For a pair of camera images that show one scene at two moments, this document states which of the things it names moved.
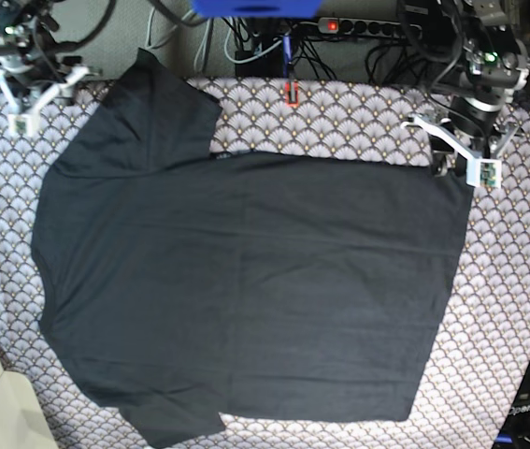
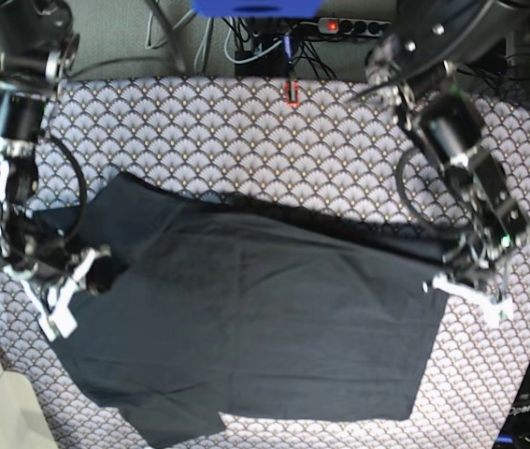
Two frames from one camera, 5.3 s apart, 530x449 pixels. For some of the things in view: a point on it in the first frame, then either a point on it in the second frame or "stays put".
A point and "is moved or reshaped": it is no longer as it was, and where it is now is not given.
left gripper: [32, 75] → [23, 244]
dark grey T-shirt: [181, 286] is moved or reshaped
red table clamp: [287, 95] stays put
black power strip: [367, 27] stays put
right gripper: [472, 117] → [493, 235]
